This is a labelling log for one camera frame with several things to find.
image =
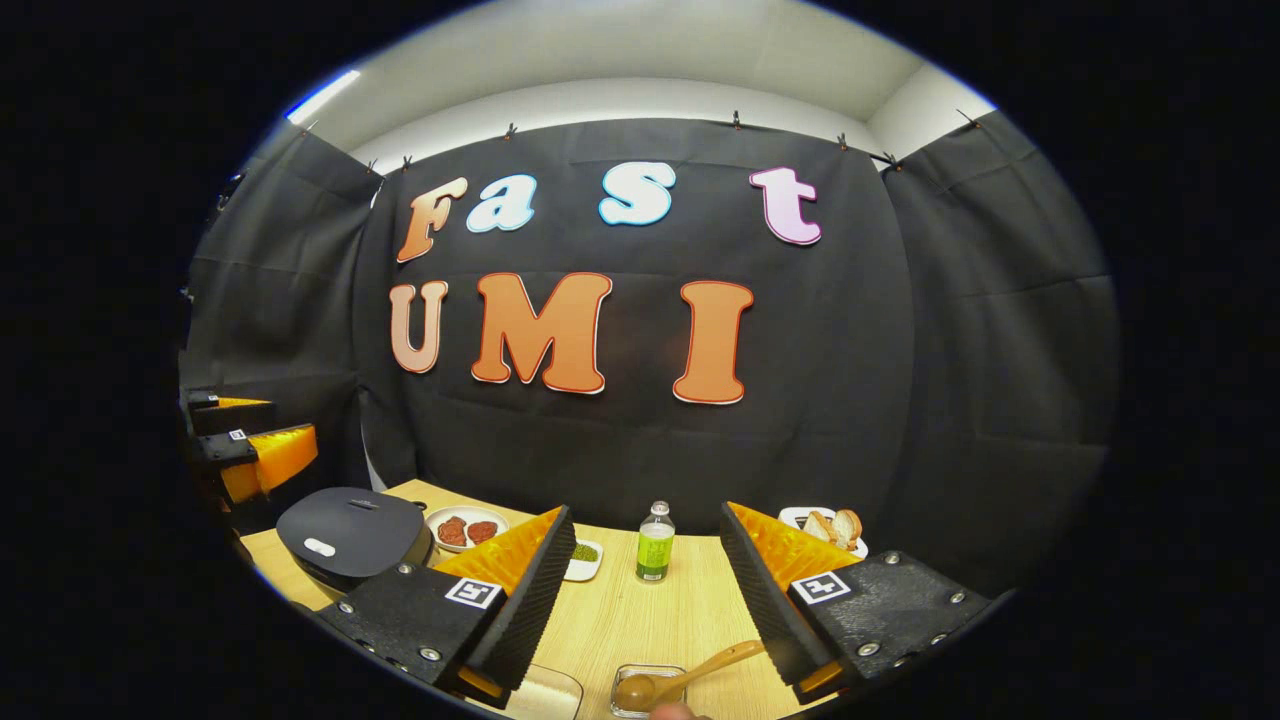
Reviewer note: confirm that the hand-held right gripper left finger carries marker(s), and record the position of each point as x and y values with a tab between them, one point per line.
530	610

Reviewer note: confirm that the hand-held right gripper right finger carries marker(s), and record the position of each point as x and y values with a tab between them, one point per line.
770	610

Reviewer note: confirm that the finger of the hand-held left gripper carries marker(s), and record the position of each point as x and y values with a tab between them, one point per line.
235	415
270	460

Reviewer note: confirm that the wooden spoon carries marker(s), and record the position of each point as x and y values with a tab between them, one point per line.
700	668

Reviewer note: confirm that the dark grey rice cooker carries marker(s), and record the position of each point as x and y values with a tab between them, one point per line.
350	530

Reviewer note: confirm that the white divided dish with grains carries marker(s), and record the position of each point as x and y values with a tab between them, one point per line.
585	560

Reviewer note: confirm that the clear plastic container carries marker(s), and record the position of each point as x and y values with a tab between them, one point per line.
545	695

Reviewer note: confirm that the white toaster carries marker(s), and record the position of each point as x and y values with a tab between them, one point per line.
790	517

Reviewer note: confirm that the bread slice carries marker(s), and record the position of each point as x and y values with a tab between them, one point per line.
818	525
848	525

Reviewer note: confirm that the white plate with red meat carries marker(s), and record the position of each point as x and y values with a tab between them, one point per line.
465	530

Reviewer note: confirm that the green label plastic bottle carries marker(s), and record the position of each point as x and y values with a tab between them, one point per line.
655	550

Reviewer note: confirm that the ceiling light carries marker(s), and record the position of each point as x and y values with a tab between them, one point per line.
322	97

